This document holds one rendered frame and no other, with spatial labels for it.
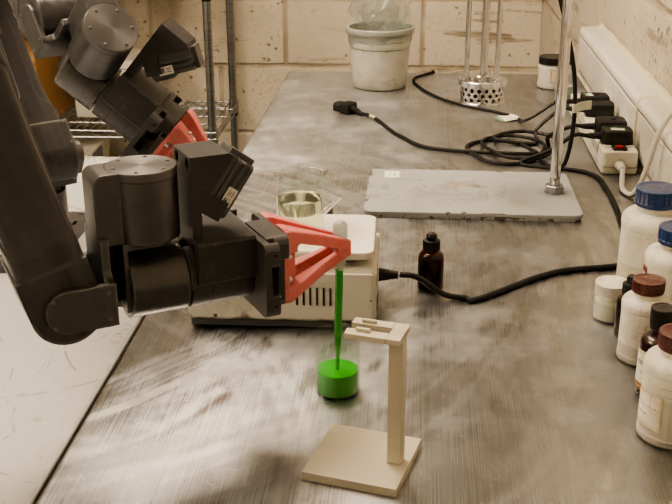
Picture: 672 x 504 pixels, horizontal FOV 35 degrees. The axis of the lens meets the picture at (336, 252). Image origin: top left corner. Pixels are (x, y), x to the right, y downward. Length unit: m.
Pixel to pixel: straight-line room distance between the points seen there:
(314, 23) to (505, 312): 2.46
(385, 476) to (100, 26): 0.54
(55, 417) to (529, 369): 0.45
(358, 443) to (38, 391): 0.32
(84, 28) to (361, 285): 0.38
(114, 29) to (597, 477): 0.64
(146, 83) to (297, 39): 2.40
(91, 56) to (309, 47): 2.48
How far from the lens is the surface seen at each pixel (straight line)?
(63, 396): 1.02
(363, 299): 1.10
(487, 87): 1.46
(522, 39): 3.55
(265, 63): 3.59
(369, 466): 0.87
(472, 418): 0.96
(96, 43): 1.10
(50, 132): 1.33
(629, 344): 1.07
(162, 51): 1.14
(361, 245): 1.10
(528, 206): 1.48
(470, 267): 1.28
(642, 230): 1.18
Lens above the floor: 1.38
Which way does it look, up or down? 21 degrees down
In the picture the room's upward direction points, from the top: straight up
